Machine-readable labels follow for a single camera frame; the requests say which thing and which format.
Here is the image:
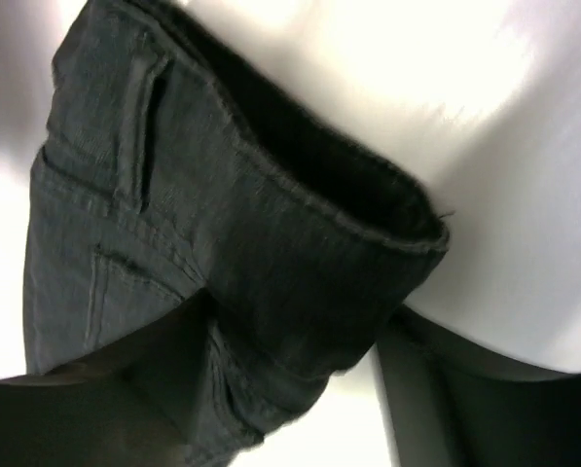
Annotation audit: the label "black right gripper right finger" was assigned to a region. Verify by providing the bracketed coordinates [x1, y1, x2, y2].
[377, 306, 581, 467]

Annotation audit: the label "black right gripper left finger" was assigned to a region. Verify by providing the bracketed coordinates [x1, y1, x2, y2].
[0, 290, 214, 466]

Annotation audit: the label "black denim trousers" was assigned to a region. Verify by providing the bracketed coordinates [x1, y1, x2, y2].
[22, 1, 450, 466]

